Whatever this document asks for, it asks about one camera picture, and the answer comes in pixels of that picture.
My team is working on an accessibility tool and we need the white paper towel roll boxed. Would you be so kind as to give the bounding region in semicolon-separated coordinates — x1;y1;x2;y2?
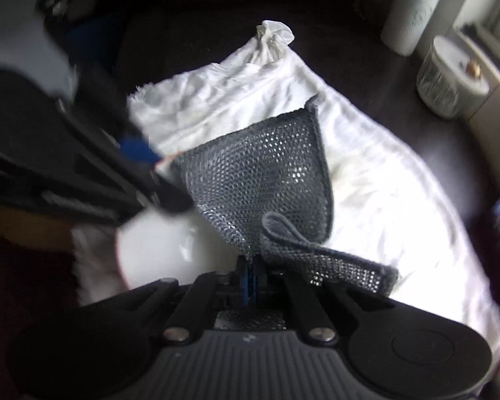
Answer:
379;0;448;57

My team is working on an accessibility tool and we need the white wrapped tub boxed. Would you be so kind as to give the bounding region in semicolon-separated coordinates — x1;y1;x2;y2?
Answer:
416;35;491;120

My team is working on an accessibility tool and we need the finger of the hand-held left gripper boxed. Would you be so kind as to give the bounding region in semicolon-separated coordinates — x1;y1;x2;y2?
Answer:
42;133;195;222
65;63;164;172

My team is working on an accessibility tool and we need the white bowl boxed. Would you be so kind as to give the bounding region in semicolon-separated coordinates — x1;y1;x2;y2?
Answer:
116;207;245;293

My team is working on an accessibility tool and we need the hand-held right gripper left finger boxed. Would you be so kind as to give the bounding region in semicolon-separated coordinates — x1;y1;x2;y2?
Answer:
130;255;253;345

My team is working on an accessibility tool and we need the grey mesh dishcloth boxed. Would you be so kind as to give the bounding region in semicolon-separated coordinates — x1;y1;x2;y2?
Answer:
171;95;401;297

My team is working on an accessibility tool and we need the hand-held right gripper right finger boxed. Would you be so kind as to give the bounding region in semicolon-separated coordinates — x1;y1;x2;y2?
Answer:
252;255;372;345

